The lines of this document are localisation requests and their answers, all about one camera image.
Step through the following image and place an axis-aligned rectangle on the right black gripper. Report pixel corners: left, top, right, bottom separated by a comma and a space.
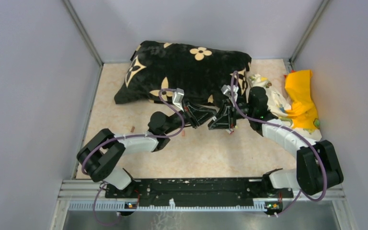
208, 98, 256, 129

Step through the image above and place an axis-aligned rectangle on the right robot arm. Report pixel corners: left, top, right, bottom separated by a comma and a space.
208, 85, 344, 197

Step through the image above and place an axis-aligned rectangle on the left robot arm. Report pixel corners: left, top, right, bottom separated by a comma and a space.
76, 101, 217, 198

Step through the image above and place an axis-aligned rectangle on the black floral pillow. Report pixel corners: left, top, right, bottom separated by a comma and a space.
114, 41, 252, 106

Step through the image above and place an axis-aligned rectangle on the white patterned cloth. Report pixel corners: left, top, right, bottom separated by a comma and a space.
248, 74, 322, 141

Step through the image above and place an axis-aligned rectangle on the yellow cloth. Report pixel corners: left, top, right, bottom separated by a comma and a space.
285, 69, 320, 134

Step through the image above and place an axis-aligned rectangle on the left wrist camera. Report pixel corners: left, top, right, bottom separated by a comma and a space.
172, 88, 184, 111

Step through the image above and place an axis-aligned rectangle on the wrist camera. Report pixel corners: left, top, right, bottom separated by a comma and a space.
172, 88, 184, 111
221, 85, 237, 99

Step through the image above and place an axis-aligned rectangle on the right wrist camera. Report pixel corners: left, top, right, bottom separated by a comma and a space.
221, 85, 237, 99

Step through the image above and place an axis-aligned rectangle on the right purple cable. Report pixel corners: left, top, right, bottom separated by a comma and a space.
230, 70, 328, 218

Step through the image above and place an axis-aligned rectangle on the purple cable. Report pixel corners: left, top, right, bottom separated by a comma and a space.
81, 88, 185, 227
230, 70, 328, 218

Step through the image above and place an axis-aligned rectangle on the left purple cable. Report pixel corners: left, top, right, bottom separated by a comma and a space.
81, 88, 185, 227

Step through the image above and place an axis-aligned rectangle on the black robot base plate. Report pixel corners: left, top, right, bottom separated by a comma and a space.
105, 177, 294, 207

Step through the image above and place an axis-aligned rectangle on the aluminium frame rail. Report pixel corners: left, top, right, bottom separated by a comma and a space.
51, 177, 352, 230

